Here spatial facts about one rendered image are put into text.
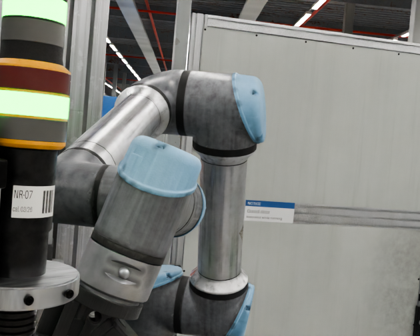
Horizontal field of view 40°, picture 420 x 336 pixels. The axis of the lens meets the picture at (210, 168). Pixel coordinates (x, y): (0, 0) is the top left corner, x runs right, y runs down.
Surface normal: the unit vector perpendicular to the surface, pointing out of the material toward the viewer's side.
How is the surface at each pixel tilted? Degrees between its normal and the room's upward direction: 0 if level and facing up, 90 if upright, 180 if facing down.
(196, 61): 90
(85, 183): 65
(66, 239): 90
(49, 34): 90
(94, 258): 75
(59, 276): 0
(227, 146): 109
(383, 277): 90
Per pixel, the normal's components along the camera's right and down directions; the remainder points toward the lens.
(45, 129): 0.69, 0.10
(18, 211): 0.24, 0.07
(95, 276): -0.34, -0.18
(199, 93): -0.13, -0.22
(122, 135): 0.72, -0.58
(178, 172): 0.46, 0.11
